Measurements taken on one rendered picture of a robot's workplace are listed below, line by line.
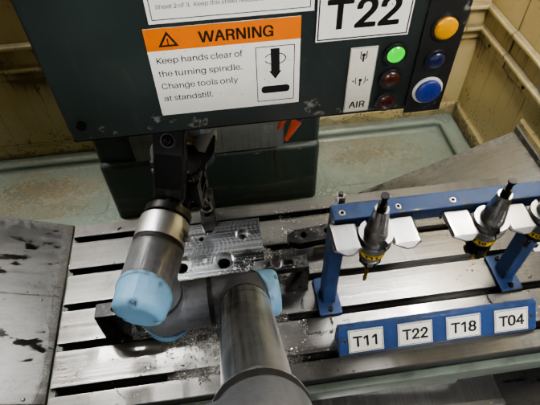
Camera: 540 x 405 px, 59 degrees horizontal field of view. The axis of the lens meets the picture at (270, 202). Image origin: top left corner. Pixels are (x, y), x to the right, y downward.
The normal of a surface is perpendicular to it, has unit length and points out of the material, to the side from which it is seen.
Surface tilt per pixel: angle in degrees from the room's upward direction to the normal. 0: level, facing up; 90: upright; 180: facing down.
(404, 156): 0
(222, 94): 90
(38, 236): 24
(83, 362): 0
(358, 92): 90
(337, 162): 0
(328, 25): 90
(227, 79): 90
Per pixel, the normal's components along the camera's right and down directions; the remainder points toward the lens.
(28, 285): 0.39, -0.62
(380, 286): -0.02, -0.64
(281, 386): 0.34, -0.93
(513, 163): -0.43, -0.53
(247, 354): -0.23, -0.96
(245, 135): 0.11, 0.77
